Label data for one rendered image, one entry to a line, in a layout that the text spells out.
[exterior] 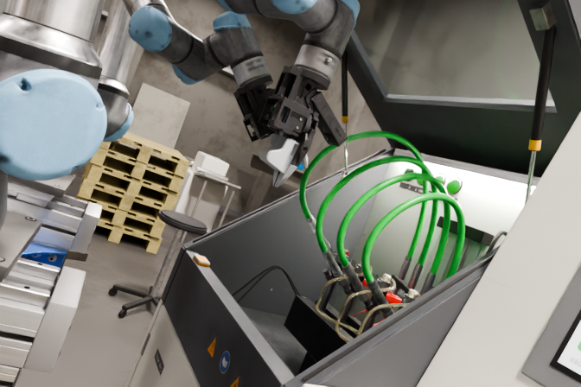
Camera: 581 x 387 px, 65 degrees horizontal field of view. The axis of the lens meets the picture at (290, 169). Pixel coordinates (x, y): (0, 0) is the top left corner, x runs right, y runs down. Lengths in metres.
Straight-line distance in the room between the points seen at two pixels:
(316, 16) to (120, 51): 0.60
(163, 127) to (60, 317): 7.86
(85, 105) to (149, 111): 7.98
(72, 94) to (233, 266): 0.93
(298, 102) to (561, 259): 0.49
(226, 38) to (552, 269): 0.72
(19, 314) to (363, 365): 0.48
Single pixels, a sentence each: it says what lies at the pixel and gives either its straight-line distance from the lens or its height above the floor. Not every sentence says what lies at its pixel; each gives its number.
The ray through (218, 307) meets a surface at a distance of 1.00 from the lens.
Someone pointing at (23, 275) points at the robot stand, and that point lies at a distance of 0.75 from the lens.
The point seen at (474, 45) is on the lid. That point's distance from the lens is 1.08.
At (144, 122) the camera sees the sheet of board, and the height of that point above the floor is 1.11.
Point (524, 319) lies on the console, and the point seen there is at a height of 1.18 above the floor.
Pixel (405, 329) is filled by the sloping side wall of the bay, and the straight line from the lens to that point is 0.79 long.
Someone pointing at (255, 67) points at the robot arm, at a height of 1.42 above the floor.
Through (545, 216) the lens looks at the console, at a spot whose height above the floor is 1.34.
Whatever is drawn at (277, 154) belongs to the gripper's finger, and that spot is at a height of 1.27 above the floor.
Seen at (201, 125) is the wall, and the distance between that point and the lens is 8.97.
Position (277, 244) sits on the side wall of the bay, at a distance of 1.37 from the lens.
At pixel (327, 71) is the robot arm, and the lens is 0.82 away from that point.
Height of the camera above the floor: 1.25
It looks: level
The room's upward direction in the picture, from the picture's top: 22 degrees clockwise
